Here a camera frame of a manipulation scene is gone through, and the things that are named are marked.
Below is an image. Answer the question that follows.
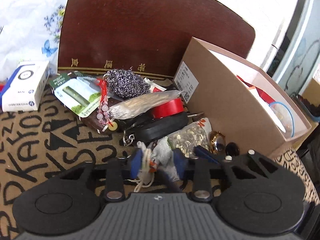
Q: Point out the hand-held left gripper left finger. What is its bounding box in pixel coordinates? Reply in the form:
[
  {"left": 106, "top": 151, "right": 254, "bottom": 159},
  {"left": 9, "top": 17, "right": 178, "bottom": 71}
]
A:
[{"left": 57, "top": 149, "right": 145, "bottom": 202}]

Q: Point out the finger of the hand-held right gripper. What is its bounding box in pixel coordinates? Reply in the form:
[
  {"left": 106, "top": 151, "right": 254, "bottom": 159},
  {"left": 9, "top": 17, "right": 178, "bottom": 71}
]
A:
[{"left": 194, "top": 146, "right": 295, "bottom": 180}]

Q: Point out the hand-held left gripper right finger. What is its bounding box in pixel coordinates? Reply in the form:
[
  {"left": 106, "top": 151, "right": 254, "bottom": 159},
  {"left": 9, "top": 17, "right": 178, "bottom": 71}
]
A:
[{"left": 173, "top": 149, "right": 250, "bottom": 202}]

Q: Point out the gold wrist watch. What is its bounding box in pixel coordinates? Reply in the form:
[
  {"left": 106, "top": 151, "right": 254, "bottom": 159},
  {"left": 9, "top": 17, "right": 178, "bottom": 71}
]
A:
[{"left": 209, "top": 131, "right": 227, "bottom": 155}]

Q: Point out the small beige drawstring pouch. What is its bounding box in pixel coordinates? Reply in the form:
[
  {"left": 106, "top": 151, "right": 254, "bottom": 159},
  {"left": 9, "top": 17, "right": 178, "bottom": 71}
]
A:
[{"left": 134, "top": 137, "right": 177, "bottom": 193}]

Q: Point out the letter-print desktop cloth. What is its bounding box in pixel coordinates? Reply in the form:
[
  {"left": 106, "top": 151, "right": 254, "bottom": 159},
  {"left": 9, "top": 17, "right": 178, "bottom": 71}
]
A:
[{"left": 0, "top": 77, "right": 320, "bottom": 240}]

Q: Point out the mesh bag of dried herbs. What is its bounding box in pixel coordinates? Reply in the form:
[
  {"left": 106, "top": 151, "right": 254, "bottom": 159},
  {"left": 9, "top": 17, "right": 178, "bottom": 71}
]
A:
[{"left": 167, "top": 118, "right": 212, "bottom": 156}]

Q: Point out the black key case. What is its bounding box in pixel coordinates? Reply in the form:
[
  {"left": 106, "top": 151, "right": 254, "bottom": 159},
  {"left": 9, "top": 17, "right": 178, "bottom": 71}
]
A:
[{"left": 122, "top": 111, "right": 189, "bottom": 147}]

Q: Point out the brown cardboard box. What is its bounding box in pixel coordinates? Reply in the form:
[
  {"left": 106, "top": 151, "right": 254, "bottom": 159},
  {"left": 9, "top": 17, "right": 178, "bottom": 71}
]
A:
[{"left": 174, "top": 37, "right": 312, "bottom": 158}]

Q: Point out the red tape roll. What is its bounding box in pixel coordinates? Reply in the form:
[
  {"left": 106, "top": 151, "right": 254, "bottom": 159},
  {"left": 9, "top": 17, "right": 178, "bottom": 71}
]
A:
[{"left": 151, "top": 98, "right": 184, "bottom": 119}]

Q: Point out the clear bag of wooden sticks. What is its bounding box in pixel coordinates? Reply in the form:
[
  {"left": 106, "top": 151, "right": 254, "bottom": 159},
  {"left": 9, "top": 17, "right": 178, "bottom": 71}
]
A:
[{"left": 109, "top": 90, "right": 183, "bottom": 120}]

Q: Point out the brown leather wallet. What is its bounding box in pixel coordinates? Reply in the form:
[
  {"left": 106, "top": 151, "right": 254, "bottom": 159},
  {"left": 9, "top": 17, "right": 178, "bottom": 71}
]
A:
[{"left": 82, "top": 97, "right": 125, "bottom": 134}]

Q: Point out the pink bead charm red knot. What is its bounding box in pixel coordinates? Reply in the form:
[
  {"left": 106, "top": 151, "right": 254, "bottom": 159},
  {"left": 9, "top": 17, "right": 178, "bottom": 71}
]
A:
[{"left": 96, "top": 79, "right": 120, "bottom": 132}]

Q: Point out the red white small packet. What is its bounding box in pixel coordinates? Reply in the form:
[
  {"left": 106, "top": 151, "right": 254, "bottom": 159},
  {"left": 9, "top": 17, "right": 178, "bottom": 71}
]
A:
[{"left": 147, "top": 79, "right": 168, "bottom": 93}]

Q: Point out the purple silver metal scourer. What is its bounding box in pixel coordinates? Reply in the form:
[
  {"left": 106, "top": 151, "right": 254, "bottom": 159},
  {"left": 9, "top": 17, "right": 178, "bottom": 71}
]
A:
[{"left": 106, "top": 68, "right": 152, "bottom": 98}]

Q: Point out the red flat carton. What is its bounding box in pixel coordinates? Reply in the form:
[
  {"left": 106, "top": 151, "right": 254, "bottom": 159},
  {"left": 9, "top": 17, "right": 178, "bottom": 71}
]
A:
[{"left": 236, "top": 75, "right": 276, "bottom": 106}]

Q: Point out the clear round container blue rim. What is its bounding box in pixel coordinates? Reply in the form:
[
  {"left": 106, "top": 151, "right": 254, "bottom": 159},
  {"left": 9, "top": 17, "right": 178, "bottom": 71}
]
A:
[{"left": 269, "top": 101, "right": 296, "bottom": 138}]

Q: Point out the green white blister package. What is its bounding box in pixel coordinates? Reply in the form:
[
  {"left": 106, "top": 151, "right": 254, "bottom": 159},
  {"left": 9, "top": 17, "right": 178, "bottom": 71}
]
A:
[{"left": 49, "top": 71, "right": 106, "bottom": 118}]

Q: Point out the dark plastic container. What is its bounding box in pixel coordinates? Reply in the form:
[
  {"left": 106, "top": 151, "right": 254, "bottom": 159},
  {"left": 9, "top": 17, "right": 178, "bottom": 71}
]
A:
[{"left": 291, "top": 92, "right": 320, "bottom": 123}]

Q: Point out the small tan cardboard box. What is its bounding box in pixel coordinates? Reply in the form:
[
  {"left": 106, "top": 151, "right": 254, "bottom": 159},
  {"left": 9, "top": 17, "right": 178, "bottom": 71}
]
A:
[{"left": 301, "top": 77, "right": 320, "bottom": 101}]

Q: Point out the dark brown wooden board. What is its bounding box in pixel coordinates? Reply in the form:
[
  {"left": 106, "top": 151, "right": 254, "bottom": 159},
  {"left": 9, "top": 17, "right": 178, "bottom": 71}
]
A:
[{"left": 57, "top": 0, "right": 256, "bottom": 81}]

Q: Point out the white blue carton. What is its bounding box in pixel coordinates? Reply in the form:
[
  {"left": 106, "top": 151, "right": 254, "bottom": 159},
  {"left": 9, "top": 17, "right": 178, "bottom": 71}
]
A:
[{"left": 1, "top": 60, "right": 50, "bottom": 112}]

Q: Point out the floral white cloth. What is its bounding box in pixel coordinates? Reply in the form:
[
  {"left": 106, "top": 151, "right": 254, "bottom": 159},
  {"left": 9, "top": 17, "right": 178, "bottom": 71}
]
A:
[{"left": 0, "top": 0, "right": 73, "bottom": 81}]

